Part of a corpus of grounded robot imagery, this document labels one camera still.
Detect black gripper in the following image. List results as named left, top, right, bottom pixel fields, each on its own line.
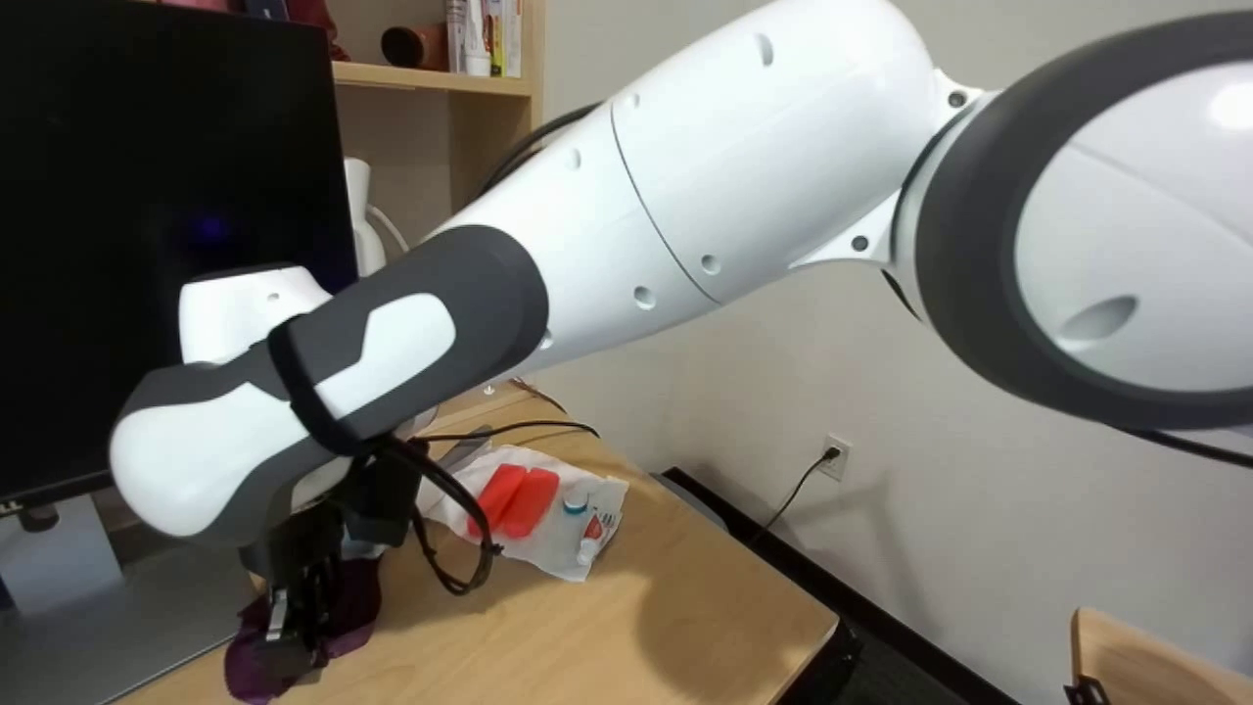
left=240, top=443, right=413, bottom=600

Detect purple cloth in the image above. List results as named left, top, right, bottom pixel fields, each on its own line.
left=223, top=561, right=378, bottom=705

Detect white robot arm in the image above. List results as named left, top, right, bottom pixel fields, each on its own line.
left=110, top=0, right=1253, bottom=535

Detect wooden chair corner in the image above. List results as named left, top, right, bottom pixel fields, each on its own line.
left=1066, top=605, right=1253, bottom=705

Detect grey monitor stand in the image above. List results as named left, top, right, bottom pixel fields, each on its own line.
left=0, top=498, right=245, bottom=705

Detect plastic package with red item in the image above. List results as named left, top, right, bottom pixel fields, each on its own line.
left=450, top=445, right=626, bottom=582

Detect black computer monitor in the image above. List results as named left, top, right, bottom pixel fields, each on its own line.
left=0, top=0, right=356, bottom=501

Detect wooden bookshelf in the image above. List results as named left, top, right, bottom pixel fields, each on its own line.
left=129, top=0, right=545, bottom=250

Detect brown roll on shelf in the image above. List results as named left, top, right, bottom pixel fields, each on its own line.
left=378, top=23, right=444, bottom=70

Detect white books on shelf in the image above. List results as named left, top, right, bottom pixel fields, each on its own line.
left=444, top=0, right=525, bottom=77

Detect black desk cable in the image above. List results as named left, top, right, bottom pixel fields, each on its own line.
left=413, top=379, right=601, bottom=455

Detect black wall plug cable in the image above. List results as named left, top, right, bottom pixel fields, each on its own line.
left=758, top=443, right=845, bottom=535

